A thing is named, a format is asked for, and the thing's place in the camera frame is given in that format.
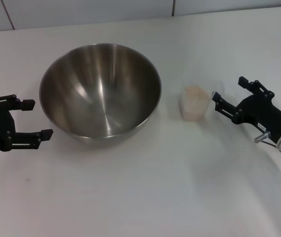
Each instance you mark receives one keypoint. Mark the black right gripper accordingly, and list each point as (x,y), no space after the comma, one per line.
(261,111)

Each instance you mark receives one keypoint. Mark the uncooked white rice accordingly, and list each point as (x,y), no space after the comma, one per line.
(195,103)

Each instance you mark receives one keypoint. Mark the transparent plastic cup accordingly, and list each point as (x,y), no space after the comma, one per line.
(181,107)

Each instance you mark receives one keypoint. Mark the stainless steel mixing bowl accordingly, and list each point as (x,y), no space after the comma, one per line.
(100,93)

